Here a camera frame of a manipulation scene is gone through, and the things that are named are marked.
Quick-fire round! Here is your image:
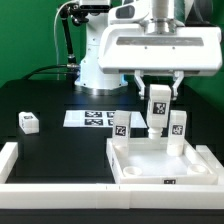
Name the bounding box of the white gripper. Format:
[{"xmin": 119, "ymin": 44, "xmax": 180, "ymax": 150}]
[{"xmin": 98, "ymin": 25, "xmax": 222, "ymax": 100}]

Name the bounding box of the white square table top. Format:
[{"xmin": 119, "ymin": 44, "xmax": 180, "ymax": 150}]
[{"xmin": 106, "ymin": 138, "xmax": 218, "ymax": 185}]

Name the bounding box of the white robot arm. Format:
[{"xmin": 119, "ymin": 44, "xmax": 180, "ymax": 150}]
[{"xmin": 63, "ymin": 0, "xmax": 222, "ymax": 89}]

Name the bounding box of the fiducial marker sheet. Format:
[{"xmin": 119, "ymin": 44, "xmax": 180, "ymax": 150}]
[{"xmin": 63, "ymin": 110, "xmax": 147, "ymax": 128}]

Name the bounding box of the white U-shaped obstacle fence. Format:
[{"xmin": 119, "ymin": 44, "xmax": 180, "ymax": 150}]
[{"xmin": 0, "ymin": 142, "xmax": 224, "ymax": 209}]

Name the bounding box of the grey hose at robot base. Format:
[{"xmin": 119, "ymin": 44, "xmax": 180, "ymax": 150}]
[{"xmin": 53, "ymin": 0, "xmax": 76, "ymax": 66}]

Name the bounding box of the black cable on table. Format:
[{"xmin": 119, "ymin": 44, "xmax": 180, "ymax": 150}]
[{"xmin": 21, "ymin": 63, "xmax": 81, "ymax": 81}]

